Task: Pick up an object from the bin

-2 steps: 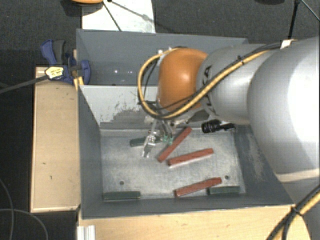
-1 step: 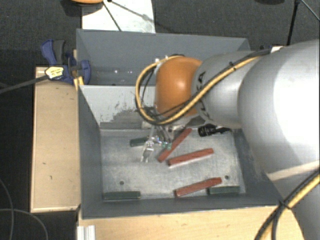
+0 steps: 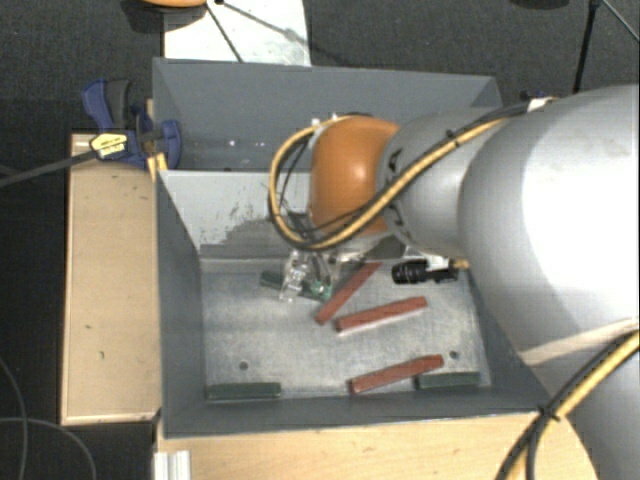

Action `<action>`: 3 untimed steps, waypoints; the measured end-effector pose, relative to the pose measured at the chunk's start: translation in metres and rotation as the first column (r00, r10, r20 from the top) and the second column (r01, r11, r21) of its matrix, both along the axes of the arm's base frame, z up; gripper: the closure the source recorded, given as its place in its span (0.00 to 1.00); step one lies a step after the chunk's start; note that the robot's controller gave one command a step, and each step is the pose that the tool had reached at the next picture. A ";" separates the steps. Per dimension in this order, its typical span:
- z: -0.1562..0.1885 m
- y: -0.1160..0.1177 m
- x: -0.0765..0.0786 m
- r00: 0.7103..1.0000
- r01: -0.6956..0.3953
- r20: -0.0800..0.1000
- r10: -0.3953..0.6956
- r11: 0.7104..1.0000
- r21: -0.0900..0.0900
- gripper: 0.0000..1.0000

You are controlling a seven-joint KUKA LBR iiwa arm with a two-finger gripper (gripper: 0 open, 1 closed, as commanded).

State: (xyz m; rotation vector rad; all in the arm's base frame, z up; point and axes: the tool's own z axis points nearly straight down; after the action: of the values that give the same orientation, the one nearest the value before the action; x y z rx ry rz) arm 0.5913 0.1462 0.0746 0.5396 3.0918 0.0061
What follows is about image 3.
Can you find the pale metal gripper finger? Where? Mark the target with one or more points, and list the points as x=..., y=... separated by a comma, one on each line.
x=301, y=279
x=287, y=289

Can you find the red-brown flat block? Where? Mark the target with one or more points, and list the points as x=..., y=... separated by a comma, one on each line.
x=345, y=295
x=380, y=314
x=395, y=373

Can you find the grey metal bin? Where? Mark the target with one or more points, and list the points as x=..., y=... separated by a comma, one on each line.
x=260, y=338

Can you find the dark green flat block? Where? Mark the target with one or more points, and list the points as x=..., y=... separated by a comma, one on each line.
x=244, y=390
x=447, y=380

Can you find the pale wood flat board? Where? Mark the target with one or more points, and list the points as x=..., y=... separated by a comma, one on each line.
x=112, y=293

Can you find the black cylinder on white bracket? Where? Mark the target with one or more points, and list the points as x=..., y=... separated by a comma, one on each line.
x=411, y=272

